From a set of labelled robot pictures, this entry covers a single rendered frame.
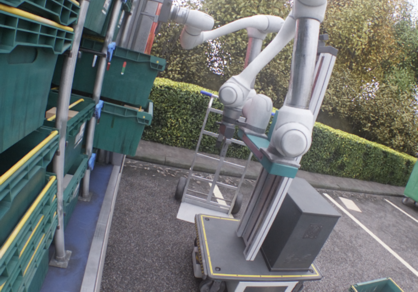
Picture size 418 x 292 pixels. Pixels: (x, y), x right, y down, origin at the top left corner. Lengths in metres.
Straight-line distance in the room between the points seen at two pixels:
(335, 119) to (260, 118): 7.03
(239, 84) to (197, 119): 2.98
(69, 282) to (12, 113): 0.65
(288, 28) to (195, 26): 0.49
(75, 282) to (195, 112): 3.37
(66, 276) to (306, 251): 1.42
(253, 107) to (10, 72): 1.39
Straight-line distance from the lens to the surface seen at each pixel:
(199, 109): 3.91
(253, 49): 1.73
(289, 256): 1.70
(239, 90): 0.97
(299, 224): 1.53
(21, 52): 0.50
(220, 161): 2.45
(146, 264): 1.91
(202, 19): 1.33
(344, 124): 8.76
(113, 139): 1.25
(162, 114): 3.93
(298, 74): 0.98
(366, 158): 6.67
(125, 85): 1.18
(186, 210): 2.59
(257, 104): 1.58
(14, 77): 0.49
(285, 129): 0.92
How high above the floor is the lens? 1.42
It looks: 15 degrees down
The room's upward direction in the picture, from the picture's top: 17 degrees clockwise
